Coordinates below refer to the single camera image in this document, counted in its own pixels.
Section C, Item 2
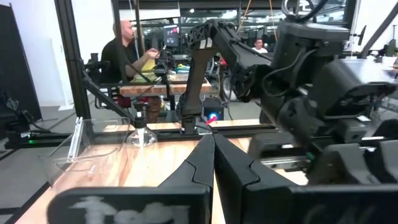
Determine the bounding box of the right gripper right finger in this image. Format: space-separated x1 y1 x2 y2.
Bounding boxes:
213 133 398 224

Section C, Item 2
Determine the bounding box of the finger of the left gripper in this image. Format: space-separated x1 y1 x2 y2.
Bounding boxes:
307 142 374 185
373 139 398 185

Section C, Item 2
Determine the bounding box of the black box with blue light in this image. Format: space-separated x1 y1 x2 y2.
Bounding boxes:
203 98 224 121

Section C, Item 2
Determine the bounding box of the black partition panel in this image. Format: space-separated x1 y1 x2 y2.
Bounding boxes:
0 4 43 125

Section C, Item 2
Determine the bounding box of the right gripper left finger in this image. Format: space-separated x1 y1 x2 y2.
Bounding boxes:
46 133 216 224

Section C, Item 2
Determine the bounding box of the clear soap pump bottle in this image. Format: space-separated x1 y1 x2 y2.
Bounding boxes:
126 102 159 147

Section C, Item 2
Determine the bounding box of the person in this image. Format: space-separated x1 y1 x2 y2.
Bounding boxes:
99 19 163 124
251 37 269 54

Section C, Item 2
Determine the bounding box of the black aluminium rig frame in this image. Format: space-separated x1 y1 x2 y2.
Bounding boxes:
4 0 312 150

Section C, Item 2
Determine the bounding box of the wooden background table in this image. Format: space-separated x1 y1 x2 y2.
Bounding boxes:
119 73 212 97

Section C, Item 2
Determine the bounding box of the clear plastic bin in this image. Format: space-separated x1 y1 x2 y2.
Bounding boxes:
39 116 131 189

